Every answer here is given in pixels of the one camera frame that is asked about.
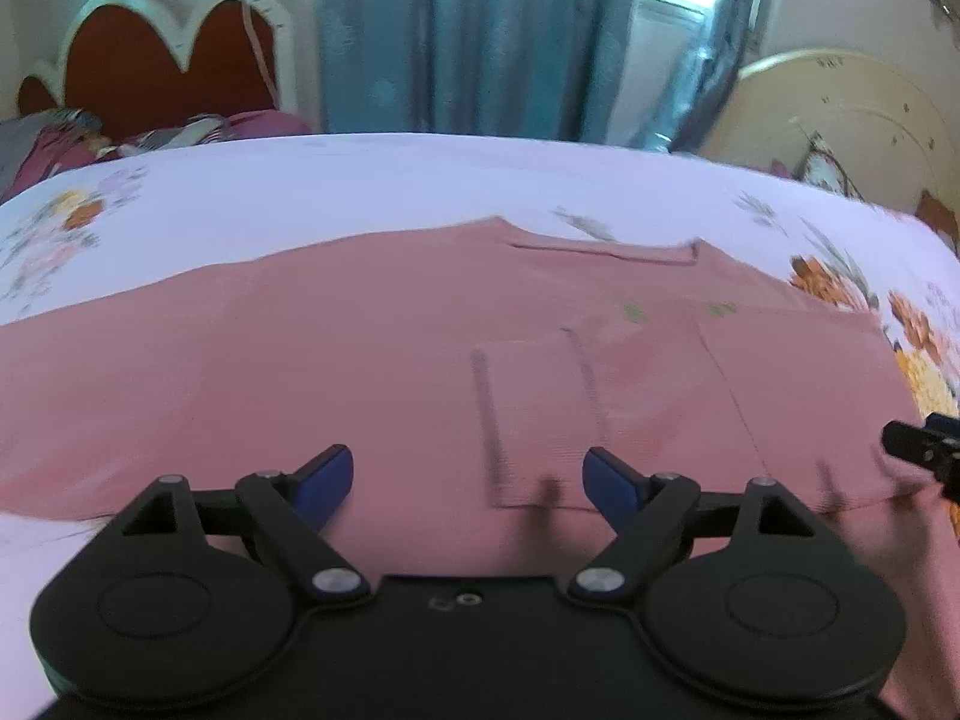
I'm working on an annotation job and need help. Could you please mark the cream round headboard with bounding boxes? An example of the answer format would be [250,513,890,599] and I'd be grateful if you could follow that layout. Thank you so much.
[701,49,957,212]

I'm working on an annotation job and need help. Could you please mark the floral bed sheet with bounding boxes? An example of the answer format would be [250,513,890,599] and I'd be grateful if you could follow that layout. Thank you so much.
[0,133,960,720]

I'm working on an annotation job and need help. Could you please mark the brown cushion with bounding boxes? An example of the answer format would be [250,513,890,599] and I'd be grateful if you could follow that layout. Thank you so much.
[916,191,960,248]

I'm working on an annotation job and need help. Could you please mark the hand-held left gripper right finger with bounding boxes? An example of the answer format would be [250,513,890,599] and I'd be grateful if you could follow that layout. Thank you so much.
[568,446,823,605]

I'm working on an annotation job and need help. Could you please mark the pink knit garment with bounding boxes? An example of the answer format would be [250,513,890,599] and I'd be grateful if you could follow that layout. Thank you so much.
[0,216,912,522]

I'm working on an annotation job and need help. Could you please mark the red headboard with white frame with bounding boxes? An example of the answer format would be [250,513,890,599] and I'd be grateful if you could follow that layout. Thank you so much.
[16,0,301,147]

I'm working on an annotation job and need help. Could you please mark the white cable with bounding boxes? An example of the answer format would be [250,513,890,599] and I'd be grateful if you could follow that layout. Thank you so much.
[238,0,277,95]

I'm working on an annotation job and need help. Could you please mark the tied-back blue curtain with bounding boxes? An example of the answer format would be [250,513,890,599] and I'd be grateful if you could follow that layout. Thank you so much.
[634,0,792,157]

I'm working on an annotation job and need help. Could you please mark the wide blue curtain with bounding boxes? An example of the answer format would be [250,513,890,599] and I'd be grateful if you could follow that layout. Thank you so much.
[310,0,642,145]

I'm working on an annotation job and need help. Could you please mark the patterned cushion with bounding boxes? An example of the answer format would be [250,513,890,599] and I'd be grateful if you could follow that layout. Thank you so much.
[795,131,863,200]

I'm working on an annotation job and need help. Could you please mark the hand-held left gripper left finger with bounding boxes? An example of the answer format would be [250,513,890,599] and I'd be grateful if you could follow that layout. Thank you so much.
[112,444,372,605]

